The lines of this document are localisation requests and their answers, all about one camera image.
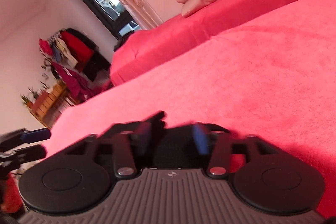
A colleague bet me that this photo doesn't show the pink blanket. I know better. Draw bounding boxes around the pink blanket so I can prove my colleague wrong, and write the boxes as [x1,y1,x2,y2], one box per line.
[46,0,335,217]

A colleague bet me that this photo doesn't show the black pants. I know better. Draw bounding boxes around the black pants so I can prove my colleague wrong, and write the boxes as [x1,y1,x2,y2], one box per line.
[100,111,230,171]

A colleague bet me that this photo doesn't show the dark framed window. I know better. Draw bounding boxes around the dark framed window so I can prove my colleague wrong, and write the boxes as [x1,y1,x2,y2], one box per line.
[82,0,141,39]

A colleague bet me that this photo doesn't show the hanging clothes rack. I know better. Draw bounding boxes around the hanging clothes rack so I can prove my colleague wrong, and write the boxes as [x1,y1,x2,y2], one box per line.
[39,28,113,103]

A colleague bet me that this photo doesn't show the wooden shelf unit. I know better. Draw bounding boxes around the wooden shelf unit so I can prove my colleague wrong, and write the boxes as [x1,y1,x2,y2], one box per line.
[26,80,79,129]

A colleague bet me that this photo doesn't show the red bed sheet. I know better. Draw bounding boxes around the red bed sheet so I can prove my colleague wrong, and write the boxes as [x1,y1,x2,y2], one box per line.
[110,0,298,86]

